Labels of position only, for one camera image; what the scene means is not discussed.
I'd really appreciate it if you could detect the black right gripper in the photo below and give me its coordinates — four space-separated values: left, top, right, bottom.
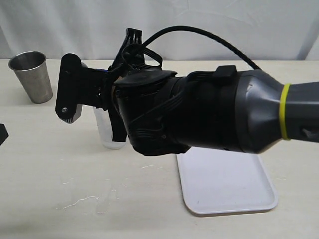
55 53 120 142

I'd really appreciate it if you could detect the clear tall plastic container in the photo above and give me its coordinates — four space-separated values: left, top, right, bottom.
93 108 126 150

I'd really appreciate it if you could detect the stainless steel cup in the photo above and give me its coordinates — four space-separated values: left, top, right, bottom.
8 51 53 104

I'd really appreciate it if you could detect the blue container lid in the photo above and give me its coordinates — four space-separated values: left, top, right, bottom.
96 69 110 72

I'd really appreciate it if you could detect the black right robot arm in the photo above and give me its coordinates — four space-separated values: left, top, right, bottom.
55 54 319 156

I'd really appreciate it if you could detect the white plastic tray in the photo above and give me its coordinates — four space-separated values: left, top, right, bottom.
176 147 279 217

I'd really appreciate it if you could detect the white backdrop curtain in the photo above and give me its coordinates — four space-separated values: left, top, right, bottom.
0 0 319 60

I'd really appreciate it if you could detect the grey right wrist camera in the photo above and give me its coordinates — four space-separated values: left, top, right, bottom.
62 104 83 124

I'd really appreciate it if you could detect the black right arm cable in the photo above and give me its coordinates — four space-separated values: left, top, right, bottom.
143 25 260 71

